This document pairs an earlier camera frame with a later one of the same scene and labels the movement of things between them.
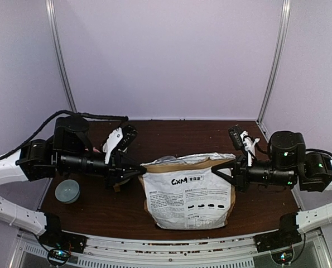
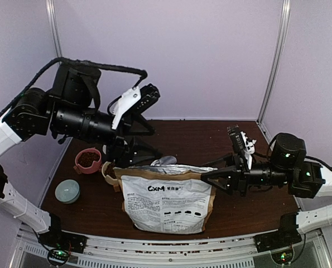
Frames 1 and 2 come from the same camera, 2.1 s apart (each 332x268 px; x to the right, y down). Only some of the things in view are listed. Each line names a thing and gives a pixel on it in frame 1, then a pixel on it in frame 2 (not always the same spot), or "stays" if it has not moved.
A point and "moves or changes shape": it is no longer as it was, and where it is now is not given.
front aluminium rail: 173,250 stays
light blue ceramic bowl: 67,191 stays
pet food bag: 183,192 moves or changes shape
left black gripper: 116,170 to 123,154
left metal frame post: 56,35 stays
